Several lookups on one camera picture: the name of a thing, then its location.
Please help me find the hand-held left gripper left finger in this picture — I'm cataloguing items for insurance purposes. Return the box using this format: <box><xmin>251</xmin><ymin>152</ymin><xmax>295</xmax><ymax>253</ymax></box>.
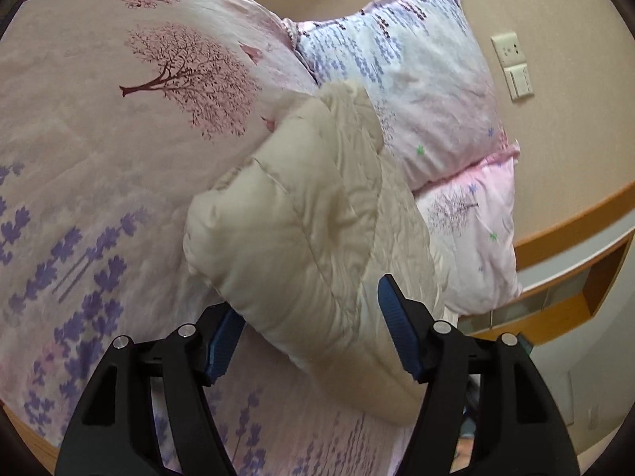
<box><xmin>54</xmin><ymin>305</ymin><xmax>246</xmax><ymax>476</ymax></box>

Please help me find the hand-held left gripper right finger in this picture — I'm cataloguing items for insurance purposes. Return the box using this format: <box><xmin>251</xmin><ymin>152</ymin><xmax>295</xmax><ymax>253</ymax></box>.
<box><xmin>378</xmin><ymin>274</ymin><xmax>581</xmax><ymax>476</ymax></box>

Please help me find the cream quilted down jacket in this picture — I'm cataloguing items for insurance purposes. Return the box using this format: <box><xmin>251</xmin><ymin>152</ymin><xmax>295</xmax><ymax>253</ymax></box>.
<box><xmin>183</xmin><ymin>79</ymin><xmax>460</xmax><ymax>427</ymax></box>

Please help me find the pink pillow with tree print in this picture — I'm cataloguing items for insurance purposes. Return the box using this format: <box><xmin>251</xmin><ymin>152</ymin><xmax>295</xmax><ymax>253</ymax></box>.
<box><xmin>414</xmin><ymin>143</ymin><xmax>524</xmax><ymax>317</ymax></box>

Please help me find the wooden bed headboard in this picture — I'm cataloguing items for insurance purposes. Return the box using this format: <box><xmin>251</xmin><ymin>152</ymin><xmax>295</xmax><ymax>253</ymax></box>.
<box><xmin>464</xmin><ymin>183</ymin><xmax>635</xmax><ymax>345</ymax></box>

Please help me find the pink floral bed cover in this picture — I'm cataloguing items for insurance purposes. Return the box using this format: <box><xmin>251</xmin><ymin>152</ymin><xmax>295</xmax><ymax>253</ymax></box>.
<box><xmin>0</xmin><ymin>0</ymin><xmax>427</xmax><ymax>476</ymax></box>

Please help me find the white pillow with purple flowers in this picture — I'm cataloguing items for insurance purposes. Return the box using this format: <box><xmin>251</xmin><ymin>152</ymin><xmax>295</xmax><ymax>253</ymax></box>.
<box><xmin>283</xmin><ymin>0</ymin><xmax>508</xmax><ymax>190</ymax></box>

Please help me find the white wall switch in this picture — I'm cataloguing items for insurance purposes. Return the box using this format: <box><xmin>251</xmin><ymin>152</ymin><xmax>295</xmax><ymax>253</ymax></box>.
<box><xmin>503</xmin><ymin>63</ymin><xmax>536</xmax><ymax>102</ymax></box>

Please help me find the white wall socket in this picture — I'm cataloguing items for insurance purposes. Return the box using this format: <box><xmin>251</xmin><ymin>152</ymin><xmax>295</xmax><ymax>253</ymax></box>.
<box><xmin>491</xmin><ymin>32</ymin><xmax>528</xmax><ymax>68</ymax></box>

